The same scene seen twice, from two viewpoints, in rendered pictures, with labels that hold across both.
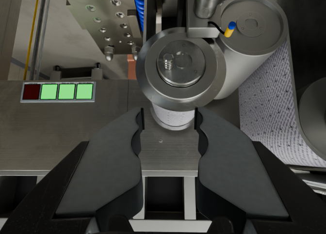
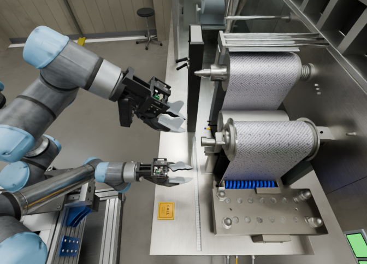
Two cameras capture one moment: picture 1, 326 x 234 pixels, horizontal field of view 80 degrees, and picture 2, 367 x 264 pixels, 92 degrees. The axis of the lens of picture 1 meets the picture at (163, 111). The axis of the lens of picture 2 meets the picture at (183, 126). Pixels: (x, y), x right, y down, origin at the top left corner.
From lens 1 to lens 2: 50 cm
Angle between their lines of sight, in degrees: 81
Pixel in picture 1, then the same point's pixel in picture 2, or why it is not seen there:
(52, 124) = not seen: outside the picture
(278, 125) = (241, 84)
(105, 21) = (271, 213)
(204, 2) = (205, 140)
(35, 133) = not seen: outside the picture
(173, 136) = (342, 125)
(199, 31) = (218, 139)
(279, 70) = (230, 103)
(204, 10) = (211, 140)
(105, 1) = (250, 206)
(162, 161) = not seen: outside the picture
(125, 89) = (333, 194)
